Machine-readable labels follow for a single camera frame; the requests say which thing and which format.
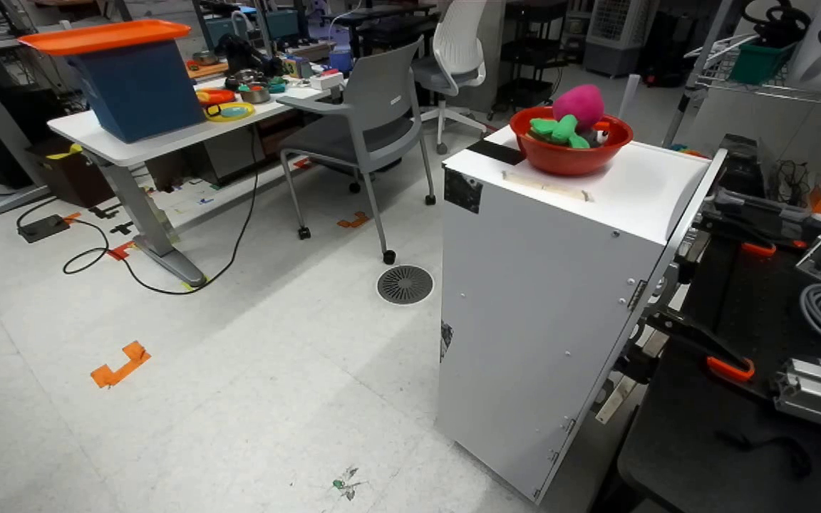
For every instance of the aluminium extrusion bar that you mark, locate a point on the aluminium extrusion bar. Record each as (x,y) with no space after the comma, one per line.
(820,389)

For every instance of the small orange floor tape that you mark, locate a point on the small orange floor tape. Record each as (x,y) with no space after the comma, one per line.
(354,221)

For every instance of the white desk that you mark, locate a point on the white desk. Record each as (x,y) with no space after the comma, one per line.
(116,144)

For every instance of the red white small toy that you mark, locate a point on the red white small toy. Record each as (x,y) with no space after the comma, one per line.
(602,133)

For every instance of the black pegboard table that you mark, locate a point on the black pegboard table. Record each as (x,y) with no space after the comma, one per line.
(713,458)

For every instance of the white toy kitchen cabinet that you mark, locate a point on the white toy kitchen cabinet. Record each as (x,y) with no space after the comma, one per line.
(534,315)

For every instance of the grey office chair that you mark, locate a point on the grey office chair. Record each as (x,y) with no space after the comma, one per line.
(383,96)

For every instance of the green bin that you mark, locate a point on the green bin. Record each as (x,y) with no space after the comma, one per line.
(763,61)

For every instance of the black card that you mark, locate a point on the black card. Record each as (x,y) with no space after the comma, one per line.
(497,151)

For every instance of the red plastic bowl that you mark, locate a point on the red plastic bowl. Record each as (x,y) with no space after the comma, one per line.
(569,161)

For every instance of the blue storage bin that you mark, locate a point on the blue storage bin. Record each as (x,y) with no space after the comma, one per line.
(140,96)

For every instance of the black power brick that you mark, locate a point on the black power brick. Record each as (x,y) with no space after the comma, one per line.
(43,230)

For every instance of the orange bin lid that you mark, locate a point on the orange bin lid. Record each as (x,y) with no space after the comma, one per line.
(106,34)

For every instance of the white office chair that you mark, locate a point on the white office chair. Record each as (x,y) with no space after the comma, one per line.
(458,46)

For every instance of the green plush toy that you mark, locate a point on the green plush toy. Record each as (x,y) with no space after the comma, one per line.
(554,128)

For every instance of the black office chair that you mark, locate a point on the black office chair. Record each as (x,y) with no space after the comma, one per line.
(383,24)

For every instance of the purple fluffy ball toy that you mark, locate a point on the purple fluffy ball toy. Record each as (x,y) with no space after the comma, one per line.
(579,103)

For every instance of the round floor drain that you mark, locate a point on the round floor drain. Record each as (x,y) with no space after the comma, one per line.
(407,287)

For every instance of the orange bracket-shaped floor tape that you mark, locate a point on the orange bracket-shaped floor tape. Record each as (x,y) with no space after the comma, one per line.
(106,373)

